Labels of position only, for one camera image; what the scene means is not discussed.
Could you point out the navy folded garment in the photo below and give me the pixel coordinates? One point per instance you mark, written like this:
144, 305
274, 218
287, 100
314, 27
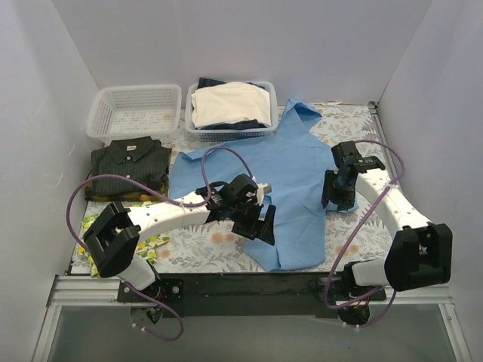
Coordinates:
234, 124

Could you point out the lemon print folded shirt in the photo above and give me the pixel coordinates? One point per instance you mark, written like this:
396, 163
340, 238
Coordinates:
151, 245

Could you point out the white plastic basket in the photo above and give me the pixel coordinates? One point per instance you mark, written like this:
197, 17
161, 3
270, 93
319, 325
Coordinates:
128, 112
227, 135

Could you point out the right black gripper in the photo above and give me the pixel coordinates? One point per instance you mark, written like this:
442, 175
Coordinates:
337, 194

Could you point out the light blue long sleeve shirt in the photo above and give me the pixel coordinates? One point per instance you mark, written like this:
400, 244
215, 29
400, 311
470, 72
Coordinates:
293, 162

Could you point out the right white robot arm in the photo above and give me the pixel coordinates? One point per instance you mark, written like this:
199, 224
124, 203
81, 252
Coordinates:
420, 254

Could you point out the cream folded garment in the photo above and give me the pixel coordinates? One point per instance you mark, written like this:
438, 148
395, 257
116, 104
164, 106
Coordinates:
230, 103

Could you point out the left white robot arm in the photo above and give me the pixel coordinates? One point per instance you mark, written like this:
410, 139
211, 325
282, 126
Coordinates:
189, 210

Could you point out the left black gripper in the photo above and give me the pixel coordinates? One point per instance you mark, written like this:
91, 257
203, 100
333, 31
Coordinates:
253, 220

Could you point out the right white plastic basket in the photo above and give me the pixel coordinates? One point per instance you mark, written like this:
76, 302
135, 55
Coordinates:
227, 135

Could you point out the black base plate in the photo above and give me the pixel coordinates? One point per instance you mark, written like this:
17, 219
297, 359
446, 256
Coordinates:
243, 294

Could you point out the dark striped folded shirt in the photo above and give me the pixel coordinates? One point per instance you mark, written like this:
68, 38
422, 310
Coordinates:
140, 155

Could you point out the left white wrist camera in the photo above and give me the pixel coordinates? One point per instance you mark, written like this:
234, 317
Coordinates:
260, 192

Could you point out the left white plastic basket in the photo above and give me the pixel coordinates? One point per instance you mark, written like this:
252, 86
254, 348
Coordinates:
128, 112

